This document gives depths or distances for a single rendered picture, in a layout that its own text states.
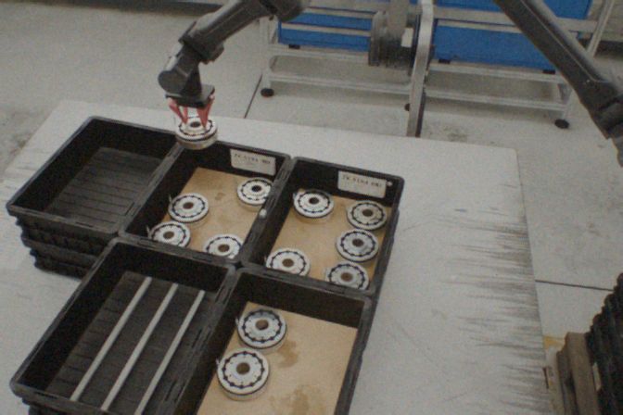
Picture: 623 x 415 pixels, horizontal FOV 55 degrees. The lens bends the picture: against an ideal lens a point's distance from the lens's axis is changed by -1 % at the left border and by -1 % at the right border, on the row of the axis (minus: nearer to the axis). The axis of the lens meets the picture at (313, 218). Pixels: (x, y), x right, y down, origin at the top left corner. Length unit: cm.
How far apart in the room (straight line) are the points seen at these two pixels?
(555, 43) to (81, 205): 119
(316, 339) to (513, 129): 236
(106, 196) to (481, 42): 218
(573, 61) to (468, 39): 218
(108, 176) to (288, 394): 83
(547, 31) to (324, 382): 77
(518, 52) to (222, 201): 210
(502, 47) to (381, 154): 147
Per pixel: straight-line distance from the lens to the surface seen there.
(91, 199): 168
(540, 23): 105
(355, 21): 322
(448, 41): 325
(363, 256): 142
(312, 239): 149
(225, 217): 155
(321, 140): 200
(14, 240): 183
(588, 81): 111
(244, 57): 387
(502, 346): 153
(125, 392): 129
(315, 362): 127
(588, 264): 282
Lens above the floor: 192
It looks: 45 degrees down
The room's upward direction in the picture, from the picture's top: 2 degrees clockwise
